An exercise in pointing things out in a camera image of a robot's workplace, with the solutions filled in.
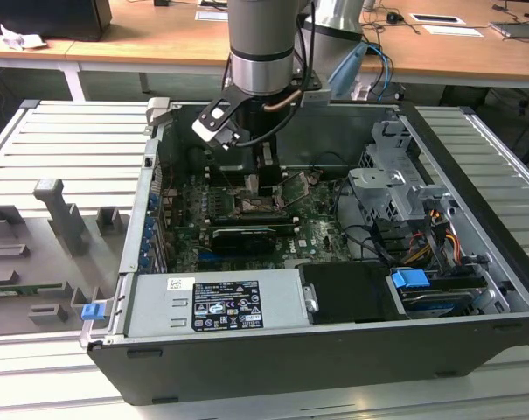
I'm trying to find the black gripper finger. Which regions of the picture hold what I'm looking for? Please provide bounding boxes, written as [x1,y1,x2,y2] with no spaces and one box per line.
[255,143,283,199]

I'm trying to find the metal socket cover frame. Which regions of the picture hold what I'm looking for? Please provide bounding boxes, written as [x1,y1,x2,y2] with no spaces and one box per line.
[281,172,312,207]

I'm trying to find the CPU socket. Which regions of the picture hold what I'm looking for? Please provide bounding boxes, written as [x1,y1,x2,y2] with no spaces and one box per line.
[229,192,291,220]

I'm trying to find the black RAM slot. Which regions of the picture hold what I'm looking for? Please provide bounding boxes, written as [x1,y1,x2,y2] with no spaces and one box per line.
[210,220,301,233]
[206,173,289,186]
[209,212,299,224]
[205,164,288,176]

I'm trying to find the black graphics card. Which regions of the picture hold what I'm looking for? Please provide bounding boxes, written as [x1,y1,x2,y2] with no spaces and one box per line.
[210,226,277,258]

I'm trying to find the green motherboard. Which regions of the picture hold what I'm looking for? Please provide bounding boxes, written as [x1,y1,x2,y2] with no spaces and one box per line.
[158,168,357,272]

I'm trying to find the grey case latch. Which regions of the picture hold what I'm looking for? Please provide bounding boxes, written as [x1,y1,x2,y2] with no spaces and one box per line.
[145,96,173,128]

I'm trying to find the grey metal drive cage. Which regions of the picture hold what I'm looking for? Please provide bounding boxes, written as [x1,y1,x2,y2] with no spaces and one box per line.
[346,120,457,228]

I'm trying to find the wooden office desk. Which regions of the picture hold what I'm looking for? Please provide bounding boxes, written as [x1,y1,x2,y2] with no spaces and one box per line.
[0,0,529,102]

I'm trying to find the black plastic shroud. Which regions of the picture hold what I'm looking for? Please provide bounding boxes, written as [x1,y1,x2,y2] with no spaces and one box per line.
[298,261,405,326]

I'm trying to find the grey power supply unit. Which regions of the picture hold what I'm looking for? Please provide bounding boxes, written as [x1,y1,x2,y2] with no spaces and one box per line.
[126,267,311,338]

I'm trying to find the hard disk in blue carrier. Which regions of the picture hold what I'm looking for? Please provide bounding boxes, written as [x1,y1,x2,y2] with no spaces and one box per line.
[389,269,477,319]

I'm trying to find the black open PC case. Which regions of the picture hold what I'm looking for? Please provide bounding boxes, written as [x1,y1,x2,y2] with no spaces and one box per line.
[79,96,529,408]

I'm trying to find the blue plastic release latch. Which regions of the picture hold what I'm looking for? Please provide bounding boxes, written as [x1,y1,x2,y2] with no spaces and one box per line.
[80,303,106,323]

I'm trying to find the black computer box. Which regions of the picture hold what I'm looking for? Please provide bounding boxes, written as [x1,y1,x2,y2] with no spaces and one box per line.
[0,0,113,43]

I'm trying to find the grey parts rack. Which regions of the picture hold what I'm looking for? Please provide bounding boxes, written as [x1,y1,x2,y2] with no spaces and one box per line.
[0,178,132,338]

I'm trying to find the crumpled white paper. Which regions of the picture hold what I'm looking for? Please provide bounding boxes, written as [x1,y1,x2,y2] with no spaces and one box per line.
[0,24,47,52]

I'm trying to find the green RAM stick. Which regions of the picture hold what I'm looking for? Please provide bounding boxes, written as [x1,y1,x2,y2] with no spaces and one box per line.
[0,283,68,295]

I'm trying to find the grey laptop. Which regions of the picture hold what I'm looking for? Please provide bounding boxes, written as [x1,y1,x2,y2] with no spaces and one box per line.
[489,20,529,43]

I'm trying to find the copper coloured cable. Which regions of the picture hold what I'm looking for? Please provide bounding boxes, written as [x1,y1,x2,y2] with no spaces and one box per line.
[262,94,301,113]

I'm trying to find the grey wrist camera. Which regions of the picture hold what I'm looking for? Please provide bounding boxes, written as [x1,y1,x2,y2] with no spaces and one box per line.
[301,88,331,106]

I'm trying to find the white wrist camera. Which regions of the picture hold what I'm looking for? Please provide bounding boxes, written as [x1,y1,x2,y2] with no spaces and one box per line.
[191,87,247,152]

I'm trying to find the silver metal bracket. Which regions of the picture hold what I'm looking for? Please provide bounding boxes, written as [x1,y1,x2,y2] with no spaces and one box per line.
[302,283,320,312]

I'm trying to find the blue cable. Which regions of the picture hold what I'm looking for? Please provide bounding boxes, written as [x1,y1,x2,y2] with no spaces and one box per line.
[367,43,394,101]

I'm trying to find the yellow red power wires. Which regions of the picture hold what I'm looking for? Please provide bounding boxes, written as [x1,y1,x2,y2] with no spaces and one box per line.
[403,209,461,268]

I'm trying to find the white desk cable port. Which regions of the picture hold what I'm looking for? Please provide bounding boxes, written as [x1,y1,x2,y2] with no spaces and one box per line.
[410,12,466,25]

